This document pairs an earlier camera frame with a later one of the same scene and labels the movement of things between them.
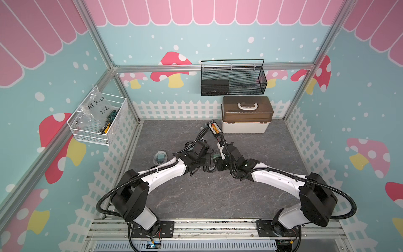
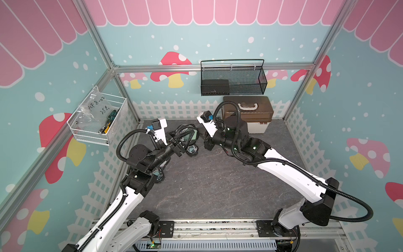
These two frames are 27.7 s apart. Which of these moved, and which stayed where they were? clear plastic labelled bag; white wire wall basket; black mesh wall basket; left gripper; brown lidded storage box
Moved: left gripper
Stayed: clear plastic labelled bag; brown lidded storage box; white wire wall basket; black mesh wall basket
